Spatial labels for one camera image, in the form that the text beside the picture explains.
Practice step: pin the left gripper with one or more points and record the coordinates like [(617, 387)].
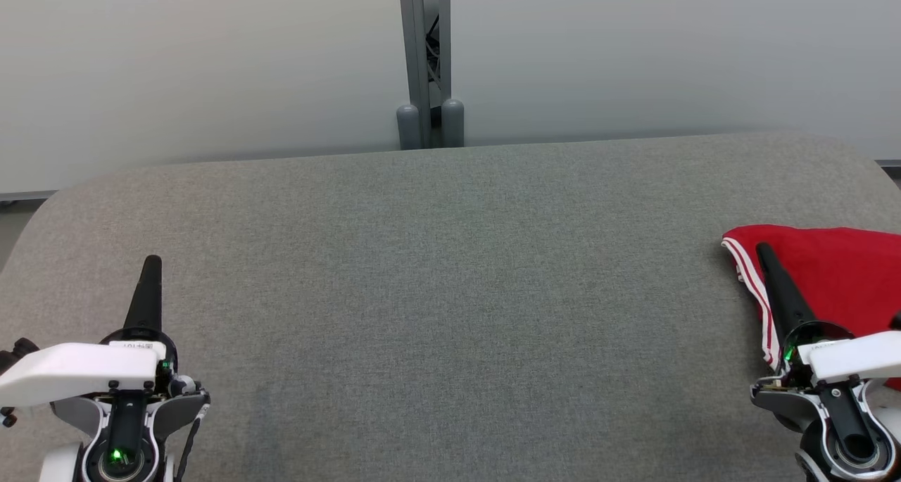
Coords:
[(70, 373)]

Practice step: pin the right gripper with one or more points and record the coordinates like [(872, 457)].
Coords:
[(859, 355)]

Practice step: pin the red basketball jersey white sleeves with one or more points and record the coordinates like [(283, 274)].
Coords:
[(845, 278)]

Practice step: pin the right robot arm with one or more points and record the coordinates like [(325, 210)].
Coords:
[(852, 447)]

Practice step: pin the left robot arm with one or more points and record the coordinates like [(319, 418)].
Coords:
[(120, 469)]

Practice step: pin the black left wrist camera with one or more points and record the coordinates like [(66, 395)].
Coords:
[(17, 348)]

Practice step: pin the grey rounded post foot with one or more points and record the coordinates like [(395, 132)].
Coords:
[(408, 127), (453, 123)]

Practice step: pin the grey metal partition post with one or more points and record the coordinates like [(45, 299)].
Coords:
[(415, 46)]

